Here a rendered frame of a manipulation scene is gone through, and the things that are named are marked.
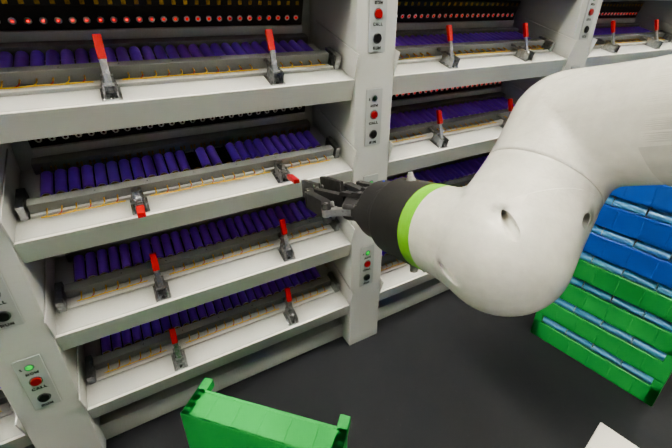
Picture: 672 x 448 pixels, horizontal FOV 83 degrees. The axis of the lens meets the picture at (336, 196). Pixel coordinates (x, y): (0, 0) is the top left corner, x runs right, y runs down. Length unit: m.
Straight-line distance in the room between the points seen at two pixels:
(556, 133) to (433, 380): 0.86
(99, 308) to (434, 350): 0.83
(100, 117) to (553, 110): 0.60
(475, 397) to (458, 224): 0.83
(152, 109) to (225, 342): 0.56
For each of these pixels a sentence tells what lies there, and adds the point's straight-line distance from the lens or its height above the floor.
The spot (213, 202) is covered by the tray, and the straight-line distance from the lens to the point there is 0.75.
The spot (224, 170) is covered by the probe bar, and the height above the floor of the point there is 0.57.
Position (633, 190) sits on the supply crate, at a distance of 1.04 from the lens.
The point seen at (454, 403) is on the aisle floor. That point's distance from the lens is 1.09.
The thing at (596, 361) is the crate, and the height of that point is 0.03.
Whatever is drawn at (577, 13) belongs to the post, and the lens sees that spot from 1.30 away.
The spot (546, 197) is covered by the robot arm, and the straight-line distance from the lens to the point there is 0.33.
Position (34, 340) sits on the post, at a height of 0.35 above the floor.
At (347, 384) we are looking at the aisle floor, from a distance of 1.08.
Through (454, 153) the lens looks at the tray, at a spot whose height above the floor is 0.52.
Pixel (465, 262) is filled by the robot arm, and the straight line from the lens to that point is 0.31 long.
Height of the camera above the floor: 0.86
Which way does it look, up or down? 26 degrees down
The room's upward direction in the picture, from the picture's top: straight up
